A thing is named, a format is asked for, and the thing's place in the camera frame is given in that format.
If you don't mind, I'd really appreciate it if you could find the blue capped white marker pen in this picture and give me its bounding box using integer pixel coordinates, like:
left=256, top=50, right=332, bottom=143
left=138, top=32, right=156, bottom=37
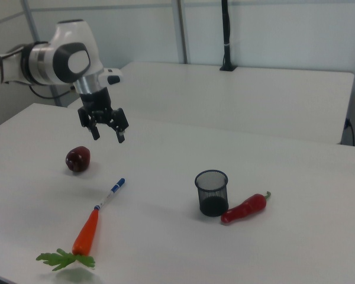
left=93, top=177, right=126, bottom=211

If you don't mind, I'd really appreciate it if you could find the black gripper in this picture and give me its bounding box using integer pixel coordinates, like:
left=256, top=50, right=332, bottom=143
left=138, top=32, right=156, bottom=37
left=77, top=87, right=129, bottom=144

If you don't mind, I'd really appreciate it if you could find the dark red apple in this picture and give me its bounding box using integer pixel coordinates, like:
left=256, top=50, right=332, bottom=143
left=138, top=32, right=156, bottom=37
left=65, top=146, right=91, bottom=173

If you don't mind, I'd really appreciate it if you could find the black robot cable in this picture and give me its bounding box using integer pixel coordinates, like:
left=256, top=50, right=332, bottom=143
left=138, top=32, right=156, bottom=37
left=28, top=85, right=75, bottom=100

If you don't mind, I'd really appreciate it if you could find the black mesh pen cup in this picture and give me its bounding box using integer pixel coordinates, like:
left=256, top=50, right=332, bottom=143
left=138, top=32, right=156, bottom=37
left=194, top=169, right=229, bottom=217

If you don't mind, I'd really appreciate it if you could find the orange carrot with green leaves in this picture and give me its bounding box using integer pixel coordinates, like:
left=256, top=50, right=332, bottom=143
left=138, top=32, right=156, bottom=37
left=36, top=208, right=100, bottom=272

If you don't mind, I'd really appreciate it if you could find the black camera pole with base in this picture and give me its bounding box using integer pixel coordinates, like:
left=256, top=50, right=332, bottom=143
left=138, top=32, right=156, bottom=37
left=219, top=0, right=237, bottom=72

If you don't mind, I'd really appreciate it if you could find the adjacent white table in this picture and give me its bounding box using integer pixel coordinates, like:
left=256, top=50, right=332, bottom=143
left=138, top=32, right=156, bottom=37
left=67, top=61, right=355, bottom=146

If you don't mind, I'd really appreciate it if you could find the red chili pepper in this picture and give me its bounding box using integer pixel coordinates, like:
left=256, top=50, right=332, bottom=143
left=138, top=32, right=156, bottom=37
left=220, top=191, right=272, bottom=225

